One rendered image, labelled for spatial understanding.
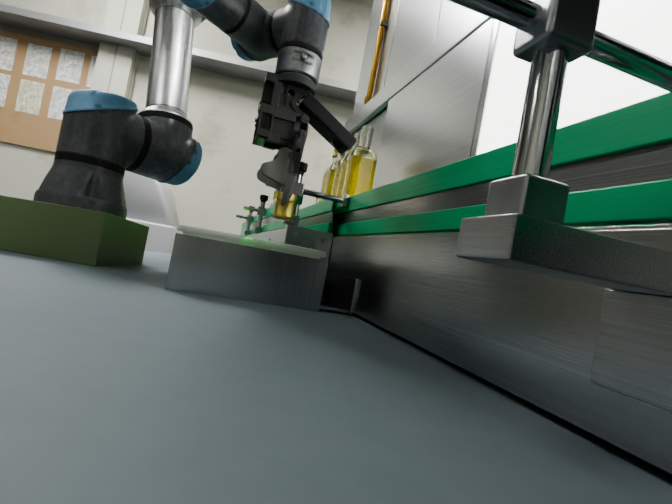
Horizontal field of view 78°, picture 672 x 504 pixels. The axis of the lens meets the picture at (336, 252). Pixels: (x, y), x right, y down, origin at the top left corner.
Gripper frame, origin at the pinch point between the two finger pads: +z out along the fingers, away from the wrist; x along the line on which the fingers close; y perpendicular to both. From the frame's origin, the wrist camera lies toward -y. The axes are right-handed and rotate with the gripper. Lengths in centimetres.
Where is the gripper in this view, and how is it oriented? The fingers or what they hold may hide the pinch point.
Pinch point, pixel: (286, 199)
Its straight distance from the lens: 71.6
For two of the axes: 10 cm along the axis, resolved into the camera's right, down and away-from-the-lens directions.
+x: 2.9, 0.2, -9.6
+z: -1.8, 9.8, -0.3
